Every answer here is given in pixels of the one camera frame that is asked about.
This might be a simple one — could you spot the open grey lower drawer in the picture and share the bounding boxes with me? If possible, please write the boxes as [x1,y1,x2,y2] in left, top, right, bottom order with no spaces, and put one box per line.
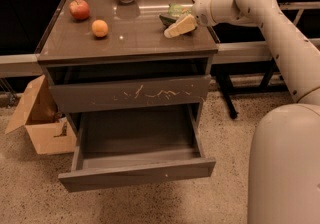
[59,104,215,192]

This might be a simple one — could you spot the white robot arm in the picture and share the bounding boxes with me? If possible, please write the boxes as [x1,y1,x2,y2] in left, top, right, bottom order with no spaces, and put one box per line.
[164,0,320,224]

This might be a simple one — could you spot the orange fruit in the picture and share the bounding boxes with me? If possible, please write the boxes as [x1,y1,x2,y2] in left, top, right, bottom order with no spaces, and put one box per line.
[91,20,108,38]

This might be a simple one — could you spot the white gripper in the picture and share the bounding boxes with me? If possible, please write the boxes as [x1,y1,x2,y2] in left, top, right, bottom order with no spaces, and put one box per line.
[164,0,238,38]

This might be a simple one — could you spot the red apple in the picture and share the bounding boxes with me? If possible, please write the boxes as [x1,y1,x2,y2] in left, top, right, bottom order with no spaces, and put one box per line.
[69,0,90,20]

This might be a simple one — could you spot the scratched grey middle drawer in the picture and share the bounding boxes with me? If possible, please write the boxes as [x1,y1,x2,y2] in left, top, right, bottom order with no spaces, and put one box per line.
[50,75,210,113]

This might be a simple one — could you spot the cardboard box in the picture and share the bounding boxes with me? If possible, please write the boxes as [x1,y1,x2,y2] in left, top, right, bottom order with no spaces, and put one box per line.
[5,75,76,155]

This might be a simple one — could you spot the grey drawer cabinet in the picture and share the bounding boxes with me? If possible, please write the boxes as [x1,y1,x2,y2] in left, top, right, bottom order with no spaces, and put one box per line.
[34,0,221,137]

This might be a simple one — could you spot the green jalapeno chip bag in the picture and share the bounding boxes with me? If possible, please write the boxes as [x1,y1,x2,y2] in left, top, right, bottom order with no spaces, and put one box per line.
[159,4,191,27]

